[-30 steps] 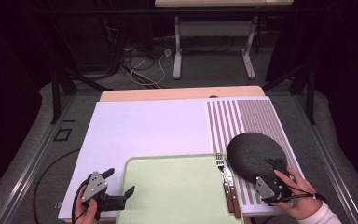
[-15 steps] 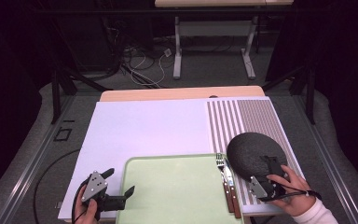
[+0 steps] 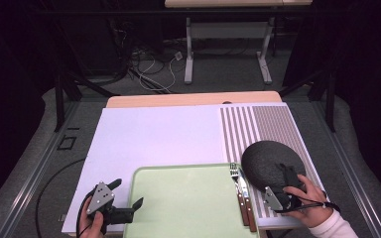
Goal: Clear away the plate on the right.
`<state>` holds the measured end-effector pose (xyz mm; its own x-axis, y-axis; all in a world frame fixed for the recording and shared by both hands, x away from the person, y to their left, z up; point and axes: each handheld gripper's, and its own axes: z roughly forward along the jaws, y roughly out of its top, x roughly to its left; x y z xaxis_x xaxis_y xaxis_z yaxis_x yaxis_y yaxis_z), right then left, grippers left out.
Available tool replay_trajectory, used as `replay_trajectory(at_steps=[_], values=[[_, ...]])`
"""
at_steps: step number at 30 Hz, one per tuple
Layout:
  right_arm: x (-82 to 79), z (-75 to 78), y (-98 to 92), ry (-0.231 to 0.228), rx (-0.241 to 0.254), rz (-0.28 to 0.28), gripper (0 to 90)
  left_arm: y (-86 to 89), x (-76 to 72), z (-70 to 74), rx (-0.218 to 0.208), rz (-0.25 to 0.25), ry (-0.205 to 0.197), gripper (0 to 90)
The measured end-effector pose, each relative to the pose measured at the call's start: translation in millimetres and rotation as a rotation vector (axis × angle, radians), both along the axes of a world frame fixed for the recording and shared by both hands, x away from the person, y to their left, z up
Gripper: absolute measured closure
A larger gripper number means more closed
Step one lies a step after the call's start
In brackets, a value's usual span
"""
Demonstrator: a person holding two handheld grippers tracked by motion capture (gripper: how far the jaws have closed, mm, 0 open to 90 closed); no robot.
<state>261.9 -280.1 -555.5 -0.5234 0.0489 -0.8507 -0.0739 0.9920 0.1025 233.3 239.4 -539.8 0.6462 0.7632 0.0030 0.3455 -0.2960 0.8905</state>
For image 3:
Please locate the black round plate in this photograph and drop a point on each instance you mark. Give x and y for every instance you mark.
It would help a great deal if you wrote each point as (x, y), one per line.
(264, 162)

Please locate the person's right hand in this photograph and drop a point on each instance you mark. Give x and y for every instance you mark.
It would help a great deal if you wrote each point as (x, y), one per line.
(311, 205)

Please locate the striped woven placemat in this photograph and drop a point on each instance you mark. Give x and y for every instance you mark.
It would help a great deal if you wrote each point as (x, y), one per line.
(271, 125)

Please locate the white table board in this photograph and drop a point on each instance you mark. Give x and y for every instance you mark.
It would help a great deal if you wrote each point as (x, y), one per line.
(158, 135)

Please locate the grey-framed background desk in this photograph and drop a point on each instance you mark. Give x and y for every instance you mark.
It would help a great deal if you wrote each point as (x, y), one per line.
(228, 31)

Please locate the light green tray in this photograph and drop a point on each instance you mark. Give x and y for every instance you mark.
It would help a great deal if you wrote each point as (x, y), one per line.
(185, 201)

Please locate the black metal stand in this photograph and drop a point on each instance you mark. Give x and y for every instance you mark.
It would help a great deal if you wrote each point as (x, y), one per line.
(330, 99)
(59, 102)

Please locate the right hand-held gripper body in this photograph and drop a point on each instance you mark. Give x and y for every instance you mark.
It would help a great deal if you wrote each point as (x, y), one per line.
(273, 200)

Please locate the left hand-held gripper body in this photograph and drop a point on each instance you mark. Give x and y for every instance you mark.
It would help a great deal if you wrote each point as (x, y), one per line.
(101, 198)

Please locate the person's left hand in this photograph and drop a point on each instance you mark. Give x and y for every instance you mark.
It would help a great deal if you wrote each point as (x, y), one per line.
(91, 223)

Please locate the metal floor rail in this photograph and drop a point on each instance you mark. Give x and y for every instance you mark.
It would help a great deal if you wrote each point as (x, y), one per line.
(354, 172)
(33, 175)

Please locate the wooden table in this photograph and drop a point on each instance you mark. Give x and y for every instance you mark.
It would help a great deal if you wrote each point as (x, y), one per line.
(191, 99)

